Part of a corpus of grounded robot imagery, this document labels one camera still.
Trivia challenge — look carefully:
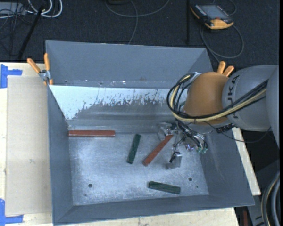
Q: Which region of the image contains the red-brown flat block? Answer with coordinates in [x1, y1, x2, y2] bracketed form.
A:
[142, 134, 174, 167]
[68, 129, 116, 138]

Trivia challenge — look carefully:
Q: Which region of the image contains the dark green flat block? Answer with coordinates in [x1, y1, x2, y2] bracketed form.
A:
[126, 133, 142, 165]
[148, 180, 182, 195]

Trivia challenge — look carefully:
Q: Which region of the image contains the grey metal bin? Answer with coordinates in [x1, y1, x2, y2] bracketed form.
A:
[45, 40, 256, 226]

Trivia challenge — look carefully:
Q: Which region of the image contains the pale wood flat board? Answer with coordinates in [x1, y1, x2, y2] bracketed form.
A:
[4, 75, 53, 217]

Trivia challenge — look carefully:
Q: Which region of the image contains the black cylinder on white bracket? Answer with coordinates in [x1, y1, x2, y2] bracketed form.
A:
[166, 150, 183, 170]

